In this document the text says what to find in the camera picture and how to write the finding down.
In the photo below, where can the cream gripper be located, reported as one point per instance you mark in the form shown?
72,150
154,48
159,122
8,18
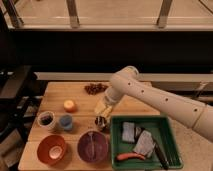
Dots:
110,100

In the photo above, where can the dark metal cup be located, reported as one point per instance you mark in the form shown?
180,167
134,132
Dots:
101,123

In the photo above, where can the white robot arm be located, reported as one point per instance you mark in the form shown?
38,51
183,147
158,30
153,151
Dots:
191,113

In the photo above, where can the green plastic tray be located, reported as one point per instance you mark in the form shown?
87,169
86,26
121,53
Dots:
161,131

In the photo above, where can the bunch of dark grapes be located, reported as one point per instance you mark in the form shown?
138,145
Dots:
95,88

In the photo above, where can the grey sponge left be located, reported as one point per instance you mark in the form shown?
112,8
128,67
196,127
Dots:
128,132

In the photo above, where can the orange fruit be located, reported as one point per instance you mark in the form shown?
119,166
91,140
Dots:
70,106

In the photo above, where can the blue cup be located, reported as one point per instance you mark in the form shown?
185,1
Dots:
66,123

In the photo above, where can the wooden table board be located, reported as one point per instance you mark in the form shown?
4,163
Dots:
55,95

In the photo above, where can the red carrot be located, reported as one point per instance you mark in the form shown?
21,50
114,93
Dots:
125,156

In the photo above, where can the grey cloth right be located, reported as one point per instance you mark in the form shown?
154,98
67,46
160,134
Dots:
145,144

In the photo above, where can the white cup dark inside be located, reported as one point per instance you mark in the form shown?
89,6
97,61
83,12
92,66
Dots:
47,120

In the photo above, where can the orange bowl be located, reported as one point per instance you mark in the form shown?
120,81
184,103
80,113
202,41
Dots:
51,149

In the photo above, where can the black knife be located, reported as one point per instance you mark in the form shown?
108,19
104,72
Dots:
160,155

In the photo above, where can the dark side chair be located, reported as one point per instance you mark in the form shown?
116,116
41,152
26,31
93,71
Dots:
17,91

